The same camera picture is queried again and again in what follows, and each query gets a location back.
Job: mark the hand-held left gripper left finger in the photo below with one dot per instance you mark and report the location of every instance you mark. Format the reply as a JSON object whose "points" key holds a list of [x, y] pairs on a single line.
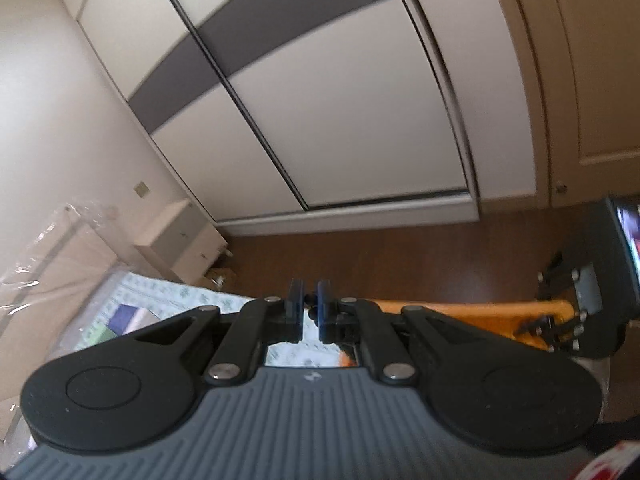
{"points": [[296, 310]]}

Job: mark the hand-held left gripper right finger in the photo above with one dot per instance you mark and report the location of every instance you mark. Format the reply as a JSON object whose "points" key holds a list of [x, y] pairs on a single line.
{"points": [[324, 312]]}

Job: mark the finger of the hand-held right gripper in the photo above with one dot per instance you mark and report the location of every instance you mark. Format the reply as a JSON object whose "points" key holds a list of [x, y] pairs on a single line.
{"points": [[557, 280], [562, 332]]}

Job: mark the orange plastic tray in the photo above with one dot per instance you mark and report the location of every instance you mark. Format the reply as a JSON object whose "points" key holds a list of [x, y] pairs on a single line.
{"points": [[475, 317]]}

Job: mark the beige nightstand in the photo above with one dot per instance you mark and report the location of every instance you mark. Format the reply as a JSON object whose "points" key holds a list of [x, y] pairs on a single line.
{"points": [[185, 240]]}

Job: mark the green floral tablecloth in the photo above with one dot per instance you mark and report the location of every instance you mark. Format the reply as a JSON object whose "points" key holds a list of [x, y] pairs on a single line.
{"points": [[165, 295]]}

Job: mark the red and white cloth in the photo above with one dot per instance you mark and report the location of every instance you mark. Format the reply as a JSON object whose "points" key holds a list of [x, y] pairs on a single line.
{"points": [[610, 462]]}

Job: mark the flat dark blue box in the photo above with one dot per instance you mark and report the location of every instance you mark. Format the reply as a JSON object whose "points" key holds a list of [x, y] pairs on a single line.
{"points": [[126, 317]]}

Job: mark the flat green box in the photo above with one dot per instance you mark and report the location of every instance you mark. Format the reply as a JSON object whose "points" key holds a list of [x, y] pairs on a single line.
{"points": [[102, 335]]}

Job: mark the beige door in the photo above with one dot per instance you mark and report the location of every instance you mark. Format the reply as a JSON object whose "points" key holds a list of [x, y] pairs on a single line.
{"points": [[590, 85]]}

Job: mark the white and grey wardrobe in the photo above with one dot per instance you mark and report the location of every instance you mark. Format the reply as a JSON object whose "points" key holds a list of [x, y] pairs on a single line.
{"points": [[310, 85]]}

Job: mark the clear plastic sheet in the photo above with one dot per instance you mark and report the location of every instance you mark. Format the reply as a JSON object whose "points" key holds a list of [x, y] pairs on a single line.
{"points": [[45, 280]]}

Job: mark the wall socket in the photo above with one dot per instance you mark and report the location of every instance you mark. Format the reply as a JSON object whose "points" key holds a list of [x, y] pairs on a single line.
{"points": [[142, 189]]}

